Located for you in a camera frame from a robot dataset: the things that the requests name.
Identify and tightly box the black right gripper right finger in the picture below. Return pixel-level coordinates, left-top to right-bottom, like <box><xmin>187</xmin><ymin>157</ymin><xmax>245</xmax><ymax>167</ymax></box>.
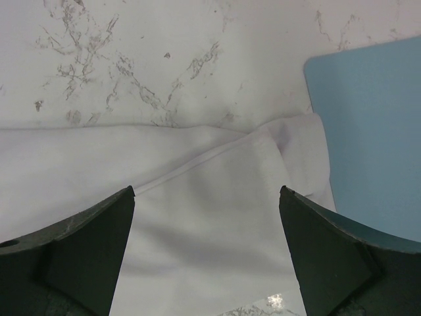
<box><xmin>279</xmin><ymin>186</ymin><xmax>420</xmax><ymax>315</ymax></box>

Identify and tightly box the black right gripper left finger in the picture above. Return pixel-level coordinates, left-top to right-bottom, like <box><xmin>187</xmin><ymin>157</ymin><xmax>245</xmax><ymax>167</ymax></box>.
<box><xmin>1</xmin><ymin>186</ymin><xmax>135</xmax><ymax>315</ymax></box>

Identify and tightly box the white t shirt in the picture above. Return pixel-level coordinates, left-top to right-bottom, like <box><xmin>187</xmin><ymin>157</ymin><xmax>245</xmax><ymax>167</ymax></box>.
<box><xmin>1</xmin><ymin>114</ymin><xmax>334</xmax><ymax>315</ymax></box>

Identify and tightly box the light blue mat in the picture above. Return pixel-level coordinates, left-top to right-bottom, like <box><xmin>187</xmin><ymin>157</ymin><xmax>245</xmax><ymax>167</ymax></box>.
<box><xmin>304</xmin><ymin>37</ymin><xmax>420</xmax><ymax>241</ymax></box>

